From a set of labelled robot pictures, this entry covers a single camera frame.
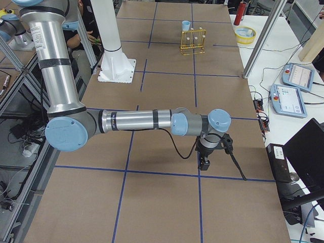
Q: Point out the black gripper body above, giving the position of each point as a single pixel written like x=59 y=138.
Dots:
x=204 y=152

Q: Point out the light blue cup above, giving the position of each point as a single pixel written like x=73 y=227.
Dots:
x=186 y=25

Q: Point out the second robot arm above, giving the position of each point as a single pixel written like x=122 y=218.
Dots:
x=14 y=33

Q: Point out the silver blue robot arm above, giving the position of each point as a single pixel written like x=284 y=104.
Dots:
x=71 y=124

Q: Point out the orange black connector box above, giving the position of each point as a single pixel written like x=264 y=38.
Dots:
x=258 y=104

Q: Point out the black computer box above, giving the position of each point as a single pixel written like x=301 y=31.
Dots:
x=279 y=165

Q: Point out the lower teach pendant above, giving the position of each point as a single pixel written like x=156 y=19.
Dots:
x=287 y=100

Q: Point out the teach pendant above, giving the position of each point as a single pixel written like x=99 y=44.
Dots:
x=298 y=76
x=287 y=100

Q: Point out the black monitor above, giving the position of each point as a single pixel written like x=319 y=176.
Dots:
x=304 y=151

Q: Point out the upper teach pendant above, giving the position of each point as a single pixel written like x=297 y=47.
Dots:
x=298 y=76

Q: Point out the yellow rimmed bowl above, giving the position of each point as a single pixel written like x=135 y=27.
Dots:
x=245 y=35

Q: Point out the red thermos bottle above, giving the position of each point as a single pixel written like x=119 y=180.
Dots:
x=239 y=13

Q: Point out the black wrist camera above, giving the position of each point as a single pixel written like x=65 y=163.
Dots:
x=204 y=163

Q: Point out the gold wire cup holder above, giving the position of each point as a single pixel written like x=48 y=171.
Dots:
x=193 y=41

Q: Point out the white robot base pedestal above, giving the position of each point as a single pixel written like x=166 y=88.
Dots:
x=115 y=66

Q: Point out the aluminium frame post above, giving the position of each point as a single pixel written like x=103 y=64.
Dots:
x=266 y=31

